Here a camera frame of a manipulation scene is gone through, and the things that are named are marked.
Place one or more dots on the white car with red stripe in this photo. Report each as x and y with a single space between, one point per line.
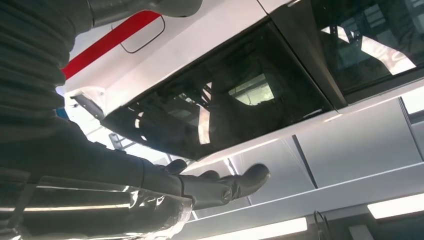
198 43

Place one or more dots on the blue metal shelf rack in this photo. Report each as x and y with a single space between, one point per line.
62 113

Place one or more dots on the ceiling light panel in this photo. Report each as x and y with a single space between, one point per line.
258 230
414 101
397 206

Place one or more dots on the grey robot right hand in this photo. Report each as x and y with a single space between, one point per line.
99 198

